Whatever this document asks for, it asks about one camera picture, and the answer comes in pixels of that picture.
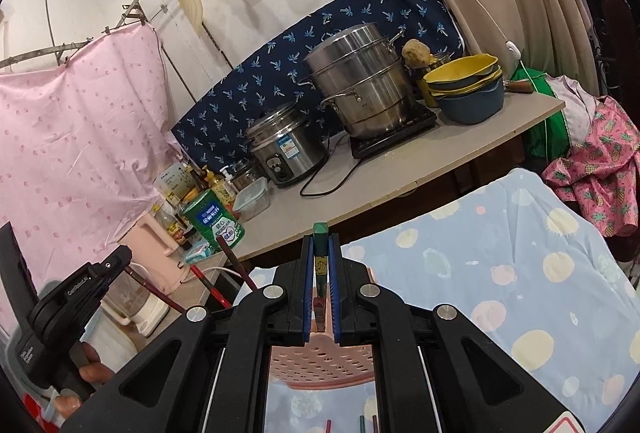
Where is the green chopstick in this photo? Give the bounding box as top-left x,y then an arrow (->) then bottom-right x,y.
314,223 -> 329,314

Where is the pink perforated utensil holder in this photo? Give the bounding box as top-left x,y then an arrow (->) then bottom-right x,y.
270,287 -> 374,391

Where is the left human hand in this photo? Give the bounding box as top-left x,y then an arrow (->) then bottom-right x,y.
53,342 -> 115,419

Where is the brown chopstick in holder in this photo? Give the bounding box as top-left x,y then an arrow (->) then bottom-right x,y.
216,236 -> 258,291

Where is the clear plastic food container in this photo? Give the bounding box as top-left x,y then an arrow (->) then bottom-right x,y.
233,177 -> 270,222

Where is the white blender base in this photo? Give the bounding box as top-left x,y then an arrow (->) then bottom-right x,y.
101,273 -> 169,338

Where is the steel rice cooker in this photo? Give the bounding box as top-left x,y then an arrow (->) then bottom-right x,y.
246,102 -> 326,187

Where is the green milk powder tin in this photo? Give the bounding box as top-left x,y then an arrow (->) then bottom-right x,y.
182,189 -> 245,252

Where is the pink electric kettle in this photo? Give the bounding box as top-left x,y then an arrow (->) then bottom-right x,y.
117,211 -> 189,294

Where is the black induction cooktop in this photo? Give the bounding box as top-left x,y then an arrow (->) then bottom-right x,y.
349,104 -> 437,160

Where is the large steel steamer pot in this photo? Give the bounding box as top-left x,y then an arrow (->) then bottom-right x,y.
304,23 -> 414,138

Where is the navy floral cloth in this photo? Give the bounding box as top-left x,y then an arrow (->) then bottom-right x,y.
170,0 -> 464,172

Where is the pink patterned curtain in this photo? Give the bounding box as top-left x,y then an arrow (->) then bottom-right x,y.
1,24 -> 178,289

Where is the dark blue bowl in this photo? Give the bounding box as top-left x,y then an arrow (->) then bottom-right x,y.
437,76 -> 504,125

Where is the blue polka dot tablecloth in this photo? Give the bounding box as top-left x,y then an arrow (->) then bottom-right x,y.
234,166 -> 640,433

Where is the yellow bowl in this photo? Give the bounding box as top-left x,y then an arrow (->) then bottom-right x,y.
424,54 -> 499,90

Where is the pink pineapple garment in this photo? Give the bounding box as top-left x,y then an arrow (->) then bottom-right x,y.
542,96 -> 639,237

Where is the black power cable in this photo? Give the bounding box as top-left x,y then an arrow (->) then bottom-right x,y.
298,132 -> 367,199

